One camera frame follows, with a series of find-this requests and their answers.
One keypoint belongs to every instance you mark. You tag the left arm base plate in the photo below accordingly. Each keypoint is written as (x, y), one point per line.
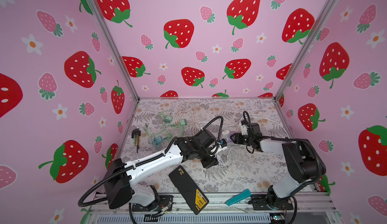
(162, 204)

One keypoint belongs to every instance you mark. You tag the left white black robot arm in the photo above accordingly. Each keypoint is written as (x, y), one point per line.
(121, 182)

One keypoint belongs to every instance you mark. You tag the black rectangular case yellow label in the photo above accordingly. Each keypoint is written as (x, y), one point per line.
(193, 195)

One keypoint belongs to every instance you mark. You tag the light green usb charger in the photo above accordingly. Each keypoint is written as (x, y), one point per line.
(183, 122)

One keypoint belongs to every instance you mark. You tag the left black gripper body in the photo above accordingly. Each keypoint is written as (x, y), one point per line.
(204, 155)

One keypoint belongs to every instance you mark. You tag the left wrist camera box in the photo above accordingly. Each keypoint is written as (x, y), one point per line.
(222, 143)

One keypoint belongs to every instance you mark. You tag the hex key set holder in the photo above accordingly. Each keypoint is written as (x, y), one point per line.
(135, 135)

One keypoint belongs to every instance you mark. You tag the teal blue usb charger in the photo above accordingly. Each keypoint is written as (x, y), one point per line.
(157, 142)

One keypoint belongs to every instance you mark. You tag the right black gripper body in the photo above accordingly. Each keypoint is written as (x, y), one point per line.
(243, 140)

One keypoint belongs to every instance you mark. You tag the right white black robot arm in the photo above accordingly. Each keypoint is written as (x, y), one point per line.
(304, 165)

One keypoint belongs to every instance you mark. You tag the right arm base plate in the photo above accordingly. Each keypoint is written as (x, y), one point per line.
(261, 202)

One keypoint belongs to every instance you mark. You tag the teal plastic handle tool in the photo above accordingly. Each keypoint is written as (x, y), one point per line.
(239, 197)

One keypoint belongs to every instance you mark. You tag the purple white power strip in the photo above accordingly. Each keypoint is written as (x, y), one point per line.
(233, 137)

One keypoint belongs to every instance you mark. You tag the aluminium front rail frame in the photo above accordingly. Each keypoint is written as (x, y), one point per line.
(312, 208)

